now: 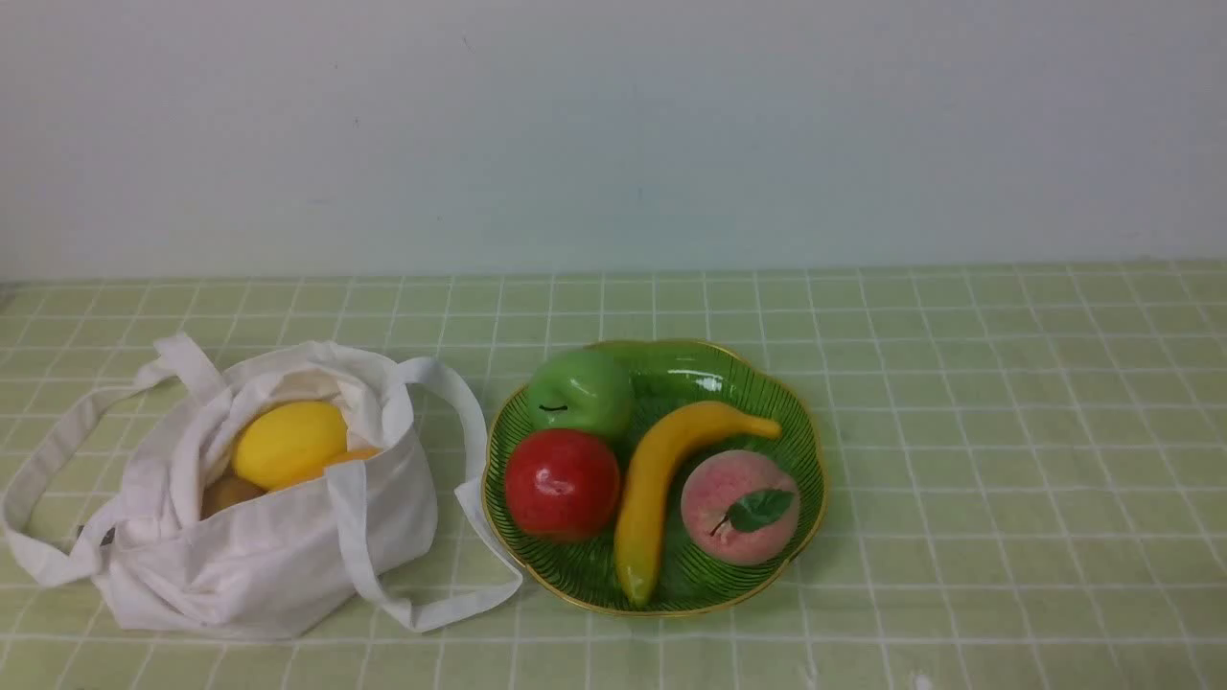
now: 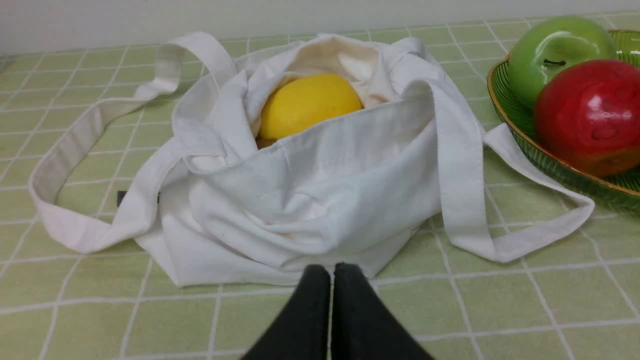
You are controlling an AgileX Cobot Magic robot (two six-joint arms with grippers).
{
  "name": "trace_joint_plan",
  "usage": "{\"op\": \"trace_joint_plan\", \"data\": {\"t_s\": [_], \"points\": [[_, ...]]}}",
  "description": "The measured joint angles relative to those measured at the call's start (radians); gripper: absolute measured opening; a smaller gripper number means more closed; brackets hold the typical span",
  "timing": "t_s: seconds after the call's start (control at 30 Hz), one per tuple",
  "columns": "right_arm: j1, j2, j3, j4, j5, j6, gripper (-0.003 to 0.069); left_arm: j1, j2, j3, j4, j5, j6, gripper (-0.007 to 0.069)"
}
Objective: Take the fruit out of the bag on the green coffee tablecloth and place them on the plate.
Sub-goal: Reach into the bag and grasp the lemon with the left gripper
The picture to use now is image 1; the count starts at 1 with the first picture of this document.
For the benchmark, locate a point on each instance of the red apple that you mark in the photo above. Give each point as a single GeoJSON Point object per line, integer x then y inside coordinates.
{"type": "Point", "coordinates": [562, 485]}

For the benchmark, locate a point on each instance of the green apple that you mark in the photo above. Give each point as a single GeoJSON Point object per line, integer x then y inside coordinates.
{"type": "Point", "coordinates": [583, 389]}

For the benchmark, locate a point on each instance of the pink peach with leaf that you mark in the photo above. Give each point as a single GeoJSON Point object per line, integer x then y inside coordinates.
{"type": "Point", "coordinates": [740, 507]}

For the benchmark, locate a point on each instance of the yellow lemon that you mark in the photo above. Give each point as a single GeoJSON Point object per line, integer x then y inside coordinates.
{"type": "Point", "coordinates": [289, 442]}

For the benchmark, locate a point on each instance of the white cloth tote bag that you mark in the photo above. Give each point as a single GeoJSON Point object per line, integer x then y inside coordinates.
{"type": "Point", "coordinates": [273, 566]}

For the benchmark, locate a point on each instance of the yellow banana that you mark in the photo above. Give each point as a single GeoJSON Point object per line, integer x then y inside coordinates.
{"type": "Point", "coordinates": [638, 536]}

